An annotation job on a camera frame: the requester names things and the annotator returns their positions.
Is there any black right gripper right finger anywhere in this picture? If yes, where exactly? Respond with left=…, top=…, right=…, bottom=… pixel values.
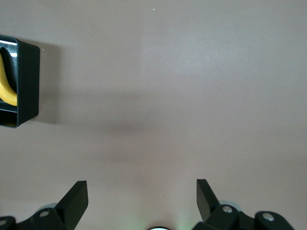
left=191, top=179, right=297, bottom=230

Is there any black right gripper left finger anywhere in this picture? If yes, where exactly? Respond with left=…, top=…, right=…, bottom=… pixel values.
left=0, top=181, right=89, bottom=230

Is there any yellow banana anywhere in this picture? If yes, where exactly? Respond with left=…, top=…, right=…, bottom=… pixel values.
left=0, top=47, right=18, bottom=106

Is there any black plastic tray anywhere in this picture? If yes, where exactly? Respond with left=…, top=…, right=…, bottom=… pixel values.
left=0, top=34, right=41, bottom=129

